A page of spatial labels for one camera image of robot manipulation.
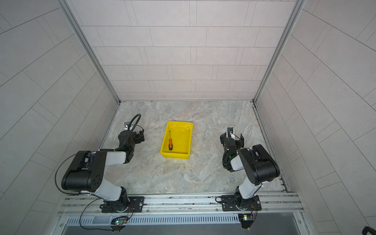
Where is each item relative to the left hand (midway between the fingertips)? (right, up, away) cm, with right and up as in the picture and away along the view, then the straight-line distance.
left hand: (137, 128), depth 94 cm
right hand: (+62, -2, -1) cm, 62 cm away
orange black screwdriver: (+22, -11, -5) cm, 25 cm away
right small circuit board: (+62, -41, -26) cm, 79 cm away
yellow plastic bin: (+28, -4, +3) cm, 29 cm away
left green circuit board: (+4, -38, -30) cm, 48 cm away
